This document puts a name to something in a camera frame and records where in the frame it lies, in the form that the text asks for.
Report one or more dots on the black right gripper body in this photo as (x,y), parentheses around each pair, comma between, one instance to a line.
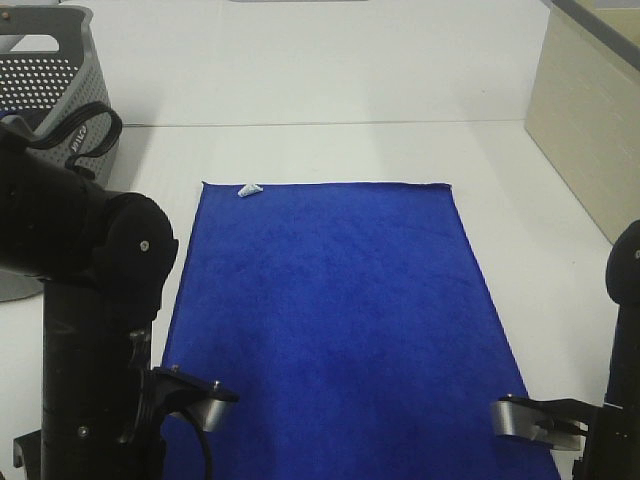
(611,448)

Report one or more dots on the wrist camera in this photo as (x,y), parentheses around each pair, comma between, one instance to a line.
(207,414)
(555,424)

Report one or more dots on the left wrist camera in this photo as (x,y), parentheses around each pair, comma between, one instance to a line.
(207,414)

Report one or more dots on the beige storage bin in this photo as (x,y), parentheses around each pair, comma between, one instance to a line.
(584,107)

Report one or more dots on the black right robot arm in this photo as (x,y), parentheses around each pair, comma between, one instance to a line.
(622,285)

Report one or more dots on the grey perforated laundry basket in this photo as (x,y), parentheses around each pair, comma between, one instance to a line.
(49,68)

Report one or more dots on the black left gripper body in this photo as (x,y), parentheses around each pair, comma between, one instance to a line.
(103,407)

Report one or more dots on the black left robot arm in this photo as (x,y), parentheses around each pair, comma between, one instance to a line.
(103,258)

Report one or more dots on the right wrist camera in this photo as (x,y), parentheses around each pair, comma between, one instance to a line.
(555,424)

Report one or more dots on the blue towel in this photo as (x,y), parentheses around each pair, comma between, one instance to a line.
(355,325)

